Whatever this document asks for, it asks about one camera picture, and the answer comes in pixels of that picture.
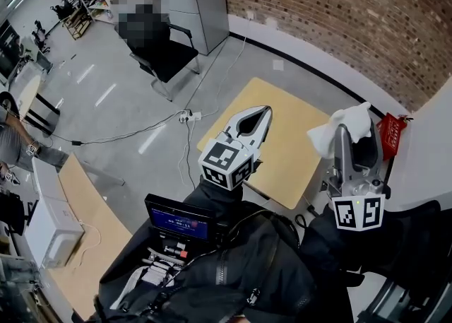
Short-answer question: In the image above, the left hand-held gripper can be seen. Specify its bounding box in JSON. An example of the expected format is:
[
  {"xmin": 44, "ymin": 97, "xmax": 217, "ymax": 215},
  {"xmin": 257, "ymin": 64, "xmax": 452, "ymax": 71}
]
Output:
[{"xmin": 197, "ymin": 105, "xmax": 274, "ymax": 192}]

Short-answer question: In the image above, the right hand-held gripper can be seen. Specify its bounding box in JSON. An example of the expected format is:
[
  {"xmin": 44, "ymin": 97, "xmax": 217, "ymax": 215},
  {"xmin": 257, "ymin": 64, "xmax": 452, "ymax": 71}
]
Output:
[{"xmin": 324, "ymin": 117, "xmax": 391, "ymax": 232}]

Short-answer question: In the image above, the person's right forearm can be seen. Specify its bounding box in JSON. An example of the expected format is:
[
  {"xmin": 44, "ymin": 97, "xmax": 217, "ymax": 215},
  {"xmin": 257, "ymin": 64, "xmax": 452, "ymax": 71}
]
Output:
[{"xmin": 299, "ymin": 204, "xmax": 368, "ymax": 276}]

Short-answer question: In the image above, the person's left forearm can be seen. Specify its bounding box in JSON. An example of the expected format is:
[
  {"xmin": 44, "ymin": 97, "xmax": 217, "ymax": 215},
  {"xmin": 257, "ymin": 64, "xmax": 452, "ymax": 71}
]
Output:
[{"xmin": 183, "ymin": 176, "xmax": 248, "ymax": 223}]

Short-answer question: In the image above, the red box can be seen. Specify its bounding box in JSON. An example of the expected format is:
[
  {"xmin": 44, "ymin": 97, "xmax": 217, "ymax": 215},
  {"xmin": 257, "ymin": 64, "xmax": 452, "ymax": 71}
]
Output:
[{"xmin": 375, "ymin": 112, "xmax": 413, "ymax": 163}]

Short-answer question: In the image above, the square wooden table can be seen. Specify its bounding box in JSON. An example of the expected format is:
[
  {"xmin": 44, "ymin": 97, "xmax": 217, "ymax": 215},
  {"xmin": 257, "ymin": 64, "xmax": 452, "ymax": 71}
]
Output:
[{"xmin": 196, "ymin": 77, "xmax": 331, "ymax": 211}]

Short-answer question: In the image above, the white power strip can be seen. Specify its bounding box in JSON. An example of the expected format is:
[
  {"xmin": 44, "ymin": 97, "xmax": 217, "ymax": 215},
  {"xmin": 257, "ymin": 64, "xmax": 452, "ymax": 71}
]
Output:
[{"xmin": 179, "ymin": 110, "xmax": 203, "ymax": 124}]

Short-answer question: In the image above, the black cantilever visitor chair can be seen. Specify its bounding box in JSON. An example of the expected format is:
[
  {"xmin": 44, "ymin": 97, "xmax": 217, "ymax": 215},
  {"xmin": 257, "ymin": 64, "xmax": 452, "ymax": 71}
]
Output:
[{"xmin": 118, "ymin": 12, "xmax": 201, "ymax": 103}]

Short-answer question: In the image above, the chest-mounted monitor screen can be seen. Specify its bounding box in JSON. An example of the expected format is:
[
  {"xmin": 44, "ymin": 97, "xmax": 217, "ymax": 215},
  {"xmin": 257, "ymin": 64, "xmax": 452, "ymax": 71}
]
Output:
[{"xmin": 144, "ymin": 192, "xmax": 217, "ymax": 244}]

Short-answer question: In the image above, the grey metal cabinet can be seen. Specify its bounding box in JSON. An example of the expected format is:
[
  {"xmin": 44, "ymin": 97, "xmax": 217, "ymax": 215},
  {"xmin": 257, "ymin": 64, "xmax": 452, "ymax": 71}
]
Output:
[{"xmin": 158, "ymin": 0, "xmax": 231, "ymax": 56}]

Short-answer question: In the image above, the person's black jacket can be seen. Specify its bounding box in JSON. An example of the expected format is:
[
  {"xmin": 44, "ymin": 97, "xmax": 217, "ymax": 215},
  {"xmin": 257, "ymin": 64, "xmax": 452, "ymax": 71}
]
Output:
[{"xmin": 72, "ymin": 204, "xmax": 354, "ymax": 323}]

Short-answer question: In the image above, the long wooden table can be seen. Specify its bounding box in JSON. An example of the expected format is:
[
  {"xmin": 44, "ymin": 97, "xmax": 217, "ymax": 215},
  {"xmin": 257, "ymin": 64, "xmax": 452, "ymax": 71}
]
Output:
[{"xmin": 47, "ymin": 153, "xmax": 134, "ymax": 321}]

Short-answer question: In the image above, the white microwave oven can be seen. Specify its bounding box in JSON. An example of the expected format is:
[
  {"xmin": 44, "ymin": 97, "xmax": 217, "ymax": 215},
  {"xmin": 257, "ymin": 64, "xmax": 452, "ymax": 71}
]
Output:
[{"xmin": 24, "ymin": 156, "xmax": 86, "ymax": 269}]

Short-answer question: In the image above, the round white table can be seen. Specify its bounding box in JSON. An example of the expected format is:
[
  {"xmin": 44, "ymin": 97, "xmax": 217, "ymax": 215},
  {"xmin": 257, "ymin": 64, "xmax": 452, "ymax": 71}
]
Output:
[{"xmin": 16, "ymin": 75, "xmax": 42, "ymax": 122}]

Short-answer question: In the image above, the black swivel chair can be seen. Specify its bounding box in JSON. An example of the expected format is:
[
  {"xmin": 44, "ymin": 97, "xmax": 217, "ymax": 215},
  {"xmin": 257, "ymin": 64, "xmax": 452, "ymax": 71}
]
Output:
[{"xmin": 0, "ymin": 189, "xmax": 37, "ymax": 237}]

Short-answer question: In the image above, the short black floor cable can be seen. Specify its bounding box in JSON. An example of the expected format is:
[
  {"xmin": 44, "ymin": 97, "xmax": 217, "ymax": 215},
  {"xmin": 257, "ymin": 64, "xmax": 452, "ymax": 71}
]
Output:
[{"xmin": 183, "ymin": 120, "xmax": 197, "ymax": 190}]

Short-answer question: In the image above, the white wall cable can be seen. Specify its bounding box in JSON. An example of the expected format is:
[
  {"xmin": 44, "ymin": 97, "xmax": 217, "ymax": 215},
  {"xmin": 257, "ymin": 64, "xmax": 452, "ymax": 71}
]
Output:
[{"xmin": 200, "ymin": 16, "xmax": 248, "ymax": 118}]

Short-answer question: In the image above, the long black floor cable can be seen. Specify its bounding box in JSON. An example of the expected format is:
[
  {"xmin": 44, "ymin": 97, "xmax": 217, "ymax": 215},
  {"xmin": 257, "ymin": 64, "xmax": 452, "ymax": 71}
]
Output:
[{"xmin": 20, "ymin": 111, "xmax": 184, "ymax": 146}]

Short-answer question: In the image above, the white microwave cable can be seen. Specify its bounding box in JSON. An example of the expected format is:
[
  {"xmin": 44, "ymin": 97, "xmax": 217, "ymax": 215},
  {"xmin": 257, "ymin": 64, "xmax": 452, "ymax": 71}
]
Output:
[{"xmin": 71, "ymin": 220, "xmax": 102, "ymax": 270}]

